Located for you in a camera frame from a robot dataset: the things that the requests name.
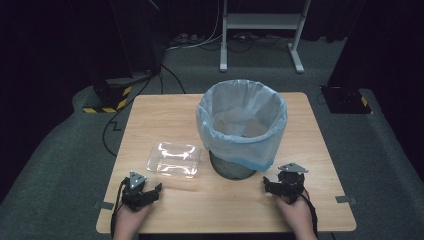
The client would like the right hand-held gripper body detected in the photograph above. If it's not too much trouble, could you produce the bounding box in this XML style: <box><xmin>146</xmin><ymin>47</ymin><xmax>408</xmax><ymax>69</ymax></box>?
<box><xmin>275</xmin><ymin>162</ymin><xmax>310</xmax><ymax>205</ymax></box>

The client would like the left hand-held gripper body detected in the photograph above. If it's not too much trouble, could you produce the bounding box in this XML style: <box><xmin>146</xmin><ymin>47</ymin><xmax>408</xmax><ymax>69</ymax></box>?
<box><xmin>121</xmin><ymin>170</ymin><xmax>152</xmax><ymax>212</ymax></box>

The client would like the grey tape piece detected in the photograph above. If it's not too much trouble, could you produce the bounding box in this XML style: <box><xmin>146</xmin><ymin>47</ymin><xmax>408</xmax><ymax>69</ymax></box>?
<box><xmin>334</xmin><ymin>195</ymin><xmax>358</xmax><ymax>206</ymax></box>
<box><xmin>93</xmin><ymin>200</ymin><xmax>115</xmax><ymax>211</ymax></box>

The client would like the clear plastic food container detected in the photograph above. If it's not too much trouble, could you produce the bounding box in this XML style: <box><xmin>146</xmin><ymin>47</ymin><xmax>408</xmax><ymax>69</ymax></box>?
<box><xmin>146</xmin><ymin>141</ymin><xmax>202</xmax><ymax>180</ymax></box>

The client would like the black mesh trash bin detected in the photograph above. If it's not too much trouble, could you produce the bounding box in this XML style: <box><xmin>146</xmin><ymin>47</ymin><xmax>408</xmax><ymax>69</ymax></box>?
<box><xmin>208</xmin><ymin>149</ymin><xmax>258</xmax><ymax>181</ymax></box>

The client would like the trash bin with blue liner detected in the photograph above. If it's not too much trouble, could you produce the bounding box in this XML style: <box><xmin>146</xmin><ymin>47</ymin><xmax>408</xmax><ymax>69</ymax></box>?
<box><xmin>195</xmin><ymin>79</ymin><xmax>289</xmax><ymax>173</ymax></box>

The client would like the black base with hazard stripes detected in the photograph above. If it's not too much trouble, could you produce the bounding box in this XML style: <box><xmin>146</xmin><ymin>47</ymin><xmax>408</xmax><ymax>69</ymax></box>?
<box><xmin>82</xmin><ymin>77</ymin><xmax>135</xmax><ymax>114</ymax></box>
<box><xmin>319</xmin><ymin>85</ymin><xmax>375</xmax><ymax>115</ymax></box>

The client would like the power strip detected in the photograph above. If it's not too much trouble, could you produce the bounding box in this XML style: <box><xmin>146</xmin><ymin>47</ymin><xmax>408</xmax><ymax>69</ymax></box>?
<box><xmin>168</xmin><ymin>32</ymin><xmax>206</xmax><ymax>48</ymax></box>

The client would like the black upright column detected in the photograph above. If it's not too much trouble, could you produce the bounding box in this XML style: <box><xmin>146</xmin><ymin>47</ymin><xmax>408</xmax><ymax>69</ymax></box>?
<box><xmin>109</xmin><ymin>0</ymin><xmax>169</xmax><ymax>78</ymax></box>

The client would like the white metal stand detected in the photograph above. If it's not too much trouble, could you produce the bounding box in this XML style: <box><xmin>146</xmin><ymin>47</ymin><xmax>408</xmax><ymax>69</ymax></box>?
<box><xmin>218</xmin><ymin>0</ymin><xmax>313</xmax><ymax>75</ymax></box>

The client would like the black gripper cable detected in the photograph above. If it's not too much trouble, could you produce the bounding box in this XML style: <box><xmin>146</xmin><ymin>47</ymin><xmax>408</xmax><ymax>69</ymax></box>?
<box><xmin>110</xmin><ymin>177</ymin><xmax>130</xmax><ymax>238</ymax></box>
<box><xmin>301</xmin><ymin>188</ymin><xmax>320</xmax><ymax>234</ymax></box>

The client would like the black floor cable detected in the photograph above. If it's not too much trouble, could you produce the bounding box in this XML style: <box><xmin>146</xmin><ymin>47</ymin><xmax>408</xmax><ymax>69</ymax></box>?
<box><xmin>101</xmin><ymin>63</ymin><xmax>188</xmax><ymax>158</ymax></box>

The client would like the white cable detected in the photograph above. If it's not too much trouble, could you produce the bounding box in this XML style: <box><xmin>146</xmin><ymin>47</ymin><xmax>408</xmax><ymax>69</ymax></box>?
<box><xmin>165</xmin><ymin>0</ymin><xmax>224</xmax><ymax>52</ymax></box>

